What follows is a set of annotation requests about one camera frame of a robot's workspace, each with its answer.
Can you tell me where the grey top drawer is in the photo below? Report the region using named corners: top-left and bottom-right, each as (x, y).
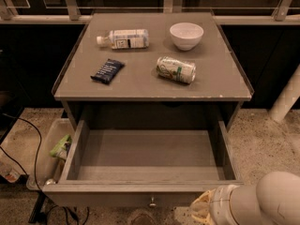
top-left (43, 121), bottom-right (242, 207)

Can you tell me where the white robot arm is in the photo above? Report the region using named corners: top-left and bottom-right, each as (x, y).
top-left (190, 172), bottom-right (300, 225)

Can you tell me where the metal top drawer knob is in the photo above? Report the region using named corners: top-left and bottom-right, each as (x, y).
top-left (148, 197), bottom-right (157, 208)

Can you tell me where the grey drawer cabinet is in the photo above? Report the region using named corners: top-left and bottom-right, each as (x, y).
top-left (52, 12), bottom-right (253, 124)

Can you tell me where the green white soda can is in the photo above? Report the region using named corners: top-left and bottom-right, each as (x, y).
top-left (157, 56), bottom-right (196, 84)

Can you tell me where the green snack bag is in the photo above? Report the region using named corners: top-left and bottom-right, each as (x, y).
top-left (50, 134), bottom-right (72, 160)

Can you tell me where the clear plastic storage bin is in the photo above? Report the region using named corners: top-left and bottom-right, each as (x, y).
top-left (26, 118), bottom-right (74, 190)

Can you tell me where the dark blue snack packet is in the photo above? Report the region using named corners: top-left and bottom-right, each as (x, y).
top-left (90, 59), bottom-right (125, 84)

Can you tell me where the white ceramic bowl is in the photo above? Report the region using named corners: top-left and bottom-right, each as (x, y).
top-left (170, 22), bottom-right (204, 51)

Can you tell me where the clear plastic water bottle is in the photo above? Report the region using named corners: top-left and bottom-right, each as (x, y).
top-left (97, 29), bottom-right (149, 50)

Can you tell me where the metal window railing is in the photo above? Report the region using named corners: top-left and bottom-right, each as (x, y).
top-left (0, 0), bottom-right (300, 24)

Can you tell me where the black cable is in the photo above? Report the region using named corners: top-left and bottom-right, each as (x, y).
top-left (0, 112), bottom-right (43, 189)

